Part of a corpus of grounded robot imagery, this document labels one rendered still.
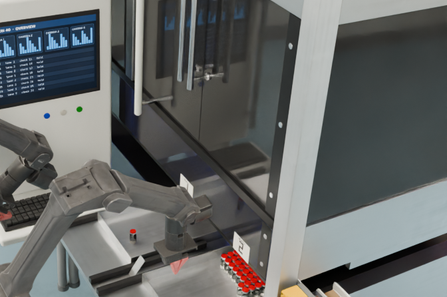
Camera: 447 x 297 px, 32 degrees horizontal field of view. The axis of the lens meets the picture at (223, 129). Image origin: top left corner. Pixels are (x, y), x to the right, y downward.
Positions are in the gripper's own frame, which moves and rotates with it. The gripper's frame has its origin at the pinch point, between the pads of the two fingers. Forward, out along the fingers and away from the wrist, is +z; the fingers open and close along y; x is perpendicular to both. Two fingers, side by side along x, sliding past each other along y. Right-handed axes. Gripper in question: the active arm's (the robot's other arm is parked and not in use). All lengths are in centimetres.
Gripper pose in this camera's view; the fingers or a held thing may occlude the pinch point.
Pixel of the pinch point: (174, 270)
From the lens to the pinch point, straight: 210.8
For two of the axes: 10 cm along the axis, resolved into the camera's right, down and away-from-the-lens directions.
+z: -0.5, 8.5, 5.2
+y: 8.6, -2.3, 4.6
